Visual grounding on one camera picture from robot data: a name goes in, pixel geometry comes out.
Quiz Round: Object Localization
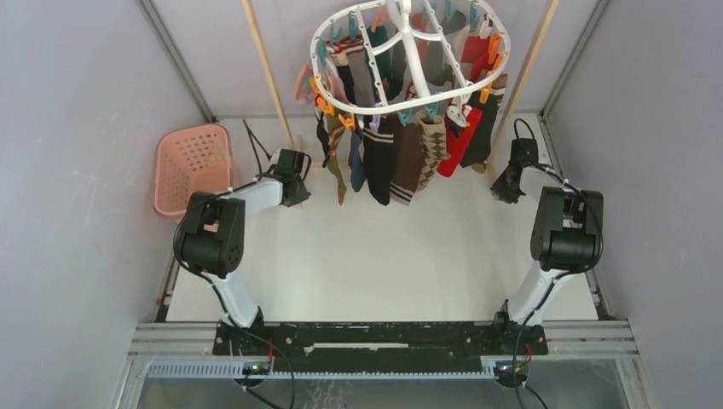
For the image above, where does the navy blue sock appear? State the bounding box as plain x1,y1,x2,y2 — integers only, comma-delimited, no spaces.
348,131,367,193

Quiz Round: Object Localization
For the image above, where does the wooden clothes rack frame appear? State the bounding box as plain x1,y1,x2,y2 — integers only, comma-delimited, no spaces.
240,0,561,170

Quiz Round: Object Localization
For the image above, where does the black sock with beige stripes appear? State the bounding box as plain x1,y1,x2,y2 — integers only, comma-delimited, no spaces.
362,118,396,206

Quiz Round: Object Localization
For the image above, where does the pink plastic laundry basket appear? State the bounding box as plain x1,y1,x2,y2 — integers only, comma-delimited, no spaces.
153,124,237,220

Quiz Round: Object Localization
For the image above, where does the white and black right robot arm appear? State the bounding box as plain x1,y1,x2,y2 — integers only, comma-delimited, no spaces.
491,138,604,354

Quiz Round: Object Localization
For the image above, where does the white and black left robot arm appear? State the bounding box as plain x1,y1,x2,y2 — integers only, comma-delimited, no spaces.
172,148,312,355

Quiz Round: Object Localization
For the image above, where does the white round clip hanger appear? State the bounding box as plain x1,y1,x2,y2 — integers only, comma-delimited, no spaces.
309,1,512,118

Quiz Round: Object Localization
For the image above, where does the olive green and orange sock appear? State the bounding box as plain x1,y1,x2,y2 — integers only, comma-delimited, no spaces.
326,115,347,205

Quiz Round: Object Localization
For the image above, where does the black sock with tan toe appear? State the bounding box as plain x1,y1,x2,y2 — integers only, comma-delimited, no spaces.
460,73,507,170

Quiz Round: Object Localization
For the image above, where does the red sock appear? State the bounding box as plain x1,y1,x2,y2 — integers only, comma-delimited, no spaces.
437,107,483,177

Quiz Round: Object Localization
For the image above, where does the pink sock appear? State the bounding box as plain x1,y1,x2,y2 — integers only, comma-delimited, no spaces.
293,63,315,101

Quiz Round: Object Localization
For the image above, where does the beige argyle pattern sock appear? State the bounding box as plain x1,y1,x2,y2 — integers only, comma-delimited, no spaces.
415,110,449,191

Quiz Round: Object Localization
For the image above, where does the brown sock with striped toe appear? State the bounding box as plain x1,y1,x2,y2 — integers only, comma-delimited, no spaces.
390,117,425,205

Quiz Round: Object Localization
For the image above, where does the dark green patterned sock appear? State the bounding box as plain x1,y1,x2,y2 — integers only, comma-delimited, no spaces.
367,26,407,101

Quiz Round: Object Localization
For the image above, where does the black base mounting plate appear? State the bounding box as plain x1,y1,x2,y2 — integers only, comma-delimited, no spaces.
212,321,549,357

